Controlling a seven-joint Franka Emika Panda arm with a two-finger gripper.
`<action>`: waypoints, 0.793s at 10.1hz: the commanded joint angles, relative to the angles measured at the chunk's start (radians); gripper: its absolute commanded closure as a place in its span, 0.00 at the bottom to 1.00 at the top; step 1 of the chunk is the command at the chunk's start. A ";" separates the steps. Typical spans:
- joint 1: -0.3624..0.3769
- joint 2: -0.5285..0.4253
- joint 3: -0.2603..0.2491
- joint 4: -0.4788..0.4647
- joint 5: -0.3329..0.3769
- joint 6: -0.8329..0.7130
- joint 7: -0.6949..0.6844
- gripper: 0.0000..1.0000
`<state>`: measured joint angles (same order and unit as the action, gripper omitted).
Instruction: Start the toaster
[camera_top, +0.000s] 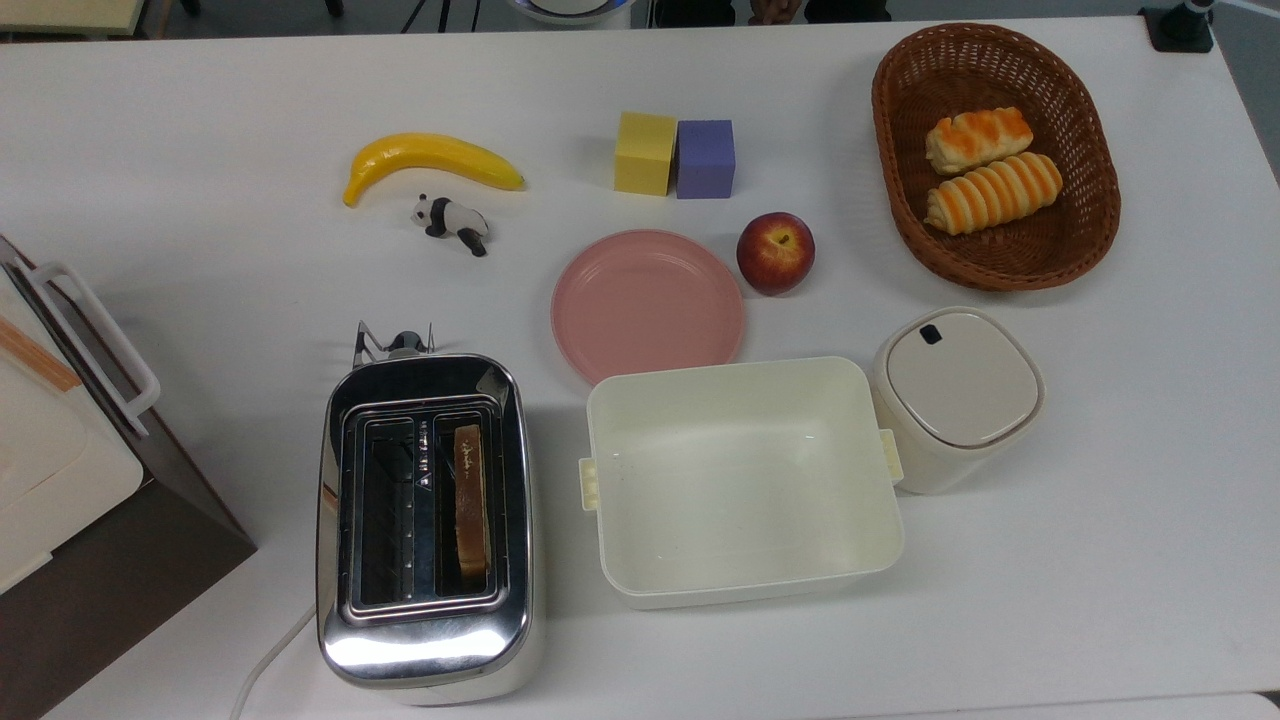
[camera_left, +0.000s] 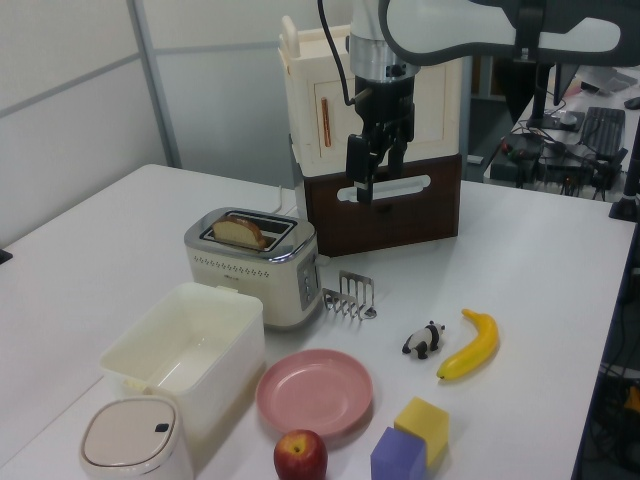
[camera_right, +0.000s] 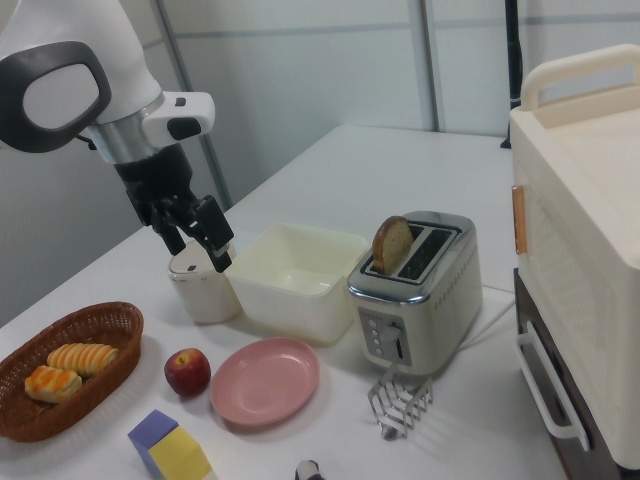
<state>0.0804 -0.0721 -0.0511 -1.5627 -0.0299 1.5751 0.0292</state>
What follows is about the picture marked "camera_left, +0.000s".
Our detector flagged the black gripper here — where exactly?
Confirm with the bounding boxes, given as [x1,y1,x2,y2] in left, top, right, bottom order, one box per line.
[345,69,418,206]

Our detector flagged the cream two-slot toaster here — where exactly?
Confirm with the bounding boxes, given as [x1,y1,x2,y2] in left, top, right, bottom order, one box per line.
[183,206,321,332]

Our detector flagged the dark brown drawer box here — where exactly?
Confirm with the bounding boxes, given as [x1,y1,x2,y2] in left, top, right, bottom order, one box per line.
[302,152,462,259]

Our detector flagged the cream wooden cabinet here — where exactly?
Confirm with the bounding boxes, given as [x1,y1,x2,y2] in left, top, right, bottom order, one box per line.
[277,15,464,178]

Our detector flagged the metal toast rack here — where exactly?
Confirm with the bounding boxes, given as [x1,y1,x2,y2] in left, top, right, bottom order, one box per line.
[321,270,380,323]

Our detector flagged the bread slice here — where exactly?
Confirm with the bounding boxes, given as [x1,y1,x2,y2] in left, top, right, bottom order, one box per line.
[211,212,269,251]

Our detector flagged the black monitor stand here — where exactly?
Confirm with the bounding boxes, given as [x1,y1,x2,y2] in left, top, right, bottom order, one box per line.
[526,58,587,133]

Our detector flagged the panda toy figure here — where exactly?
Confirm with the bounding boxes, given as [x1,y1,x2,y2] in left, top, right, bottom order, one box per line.
[401,320,448,361]

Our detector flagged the yellow banana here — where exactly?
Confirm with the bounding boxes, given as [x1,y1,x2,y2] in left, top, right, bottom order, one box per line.
[436,308,500,384]

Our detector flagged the black keyboard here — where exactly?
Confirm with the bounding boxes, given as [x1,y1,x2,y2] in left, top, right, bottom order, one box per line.
[581,106,628,162]

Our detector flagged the pink plate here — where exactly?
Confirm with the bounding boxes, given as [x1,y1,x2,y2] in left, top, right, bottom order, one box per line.
[255,348,375,438]

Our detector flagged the black pole base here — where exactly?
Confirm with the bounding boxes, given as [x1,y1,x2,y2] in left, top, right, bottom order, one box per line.
[606,142,640,222]

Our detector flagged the yellow foam cube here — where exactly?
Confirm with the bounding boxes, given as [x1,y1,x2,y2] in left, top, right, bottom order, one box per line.
[393,396,451,468]

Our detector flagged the white plastic storage box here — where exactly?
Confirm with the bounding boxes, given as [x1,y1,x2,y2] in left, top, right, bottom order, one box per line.
[99,281,267,444]

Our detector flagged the purple foam cube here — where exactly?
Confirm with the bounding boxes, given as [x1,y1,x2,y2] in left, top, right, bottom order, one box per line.
[370,426,428,480]

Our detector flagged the red apple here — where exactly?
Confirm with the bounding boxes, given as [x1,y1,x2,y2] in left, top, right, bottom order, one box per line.
[272,429,330,480]

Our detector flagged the small beige lidded bin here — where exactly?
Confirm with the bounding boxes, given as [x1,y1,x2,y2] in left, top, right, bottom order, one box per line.
[78,395,195,480]

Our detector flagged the white drawer handle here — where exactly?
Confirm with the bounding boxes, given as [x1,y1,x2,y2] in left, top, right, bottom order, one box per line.
[337,173,432,204]

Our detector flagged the copper cabinet door handle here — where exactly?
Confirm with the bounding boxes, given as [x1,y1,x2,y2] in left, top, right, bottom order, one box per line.
[319,96,334,151]

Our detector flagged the white toaster power cord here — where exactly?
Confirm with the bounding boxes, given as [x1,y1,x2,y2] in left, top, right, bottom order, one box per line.
[271,184,297,217]

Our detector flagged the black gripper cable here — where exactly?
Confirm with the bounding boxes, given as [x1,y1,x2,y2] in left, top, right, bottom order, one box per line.
[317,0,372,107]

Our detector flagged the tangled black desk cables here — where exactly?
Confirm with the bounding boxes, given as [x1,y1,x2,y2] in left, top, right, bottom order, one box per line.
[498,122,627,202]

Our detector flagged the grey partition post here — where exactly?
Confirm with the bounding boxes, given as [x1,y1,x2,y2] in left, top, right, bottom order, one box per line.
[131,0,183,169]

